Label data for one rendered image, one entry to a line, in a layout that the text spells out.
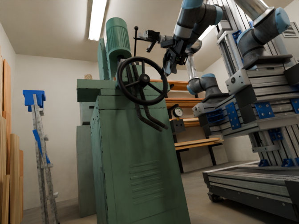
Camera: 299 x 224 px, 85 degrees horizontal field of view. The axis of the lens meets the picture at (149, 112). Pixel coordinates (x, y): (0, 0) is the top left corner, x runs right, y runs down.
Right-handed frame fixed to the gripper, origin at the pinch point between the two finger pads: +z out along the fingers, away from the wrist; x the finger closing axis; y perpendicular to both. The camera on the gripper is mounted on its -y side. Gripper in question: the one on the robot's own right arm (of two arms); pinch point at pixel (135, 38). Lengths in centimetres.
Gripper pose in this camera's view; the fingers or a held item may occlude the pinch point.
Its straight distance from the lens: 143.0
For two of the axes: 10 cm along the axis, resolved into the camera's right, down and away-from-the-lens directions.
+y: 1.0, -9.5, -3.0
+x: 4.0, 3.1, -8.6
